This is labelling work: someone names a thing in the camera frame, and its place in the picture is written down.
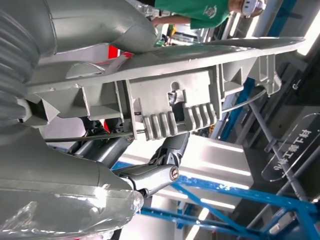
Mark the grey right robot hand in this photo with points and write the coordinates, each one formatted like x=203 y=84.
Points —
x=50 y=198

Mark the person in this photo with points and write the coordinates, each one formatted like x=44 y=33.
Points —
x=195 y=11

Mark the clear acrylic sign stand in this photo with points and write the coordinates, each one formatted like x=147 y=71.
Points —
x=295 y=145

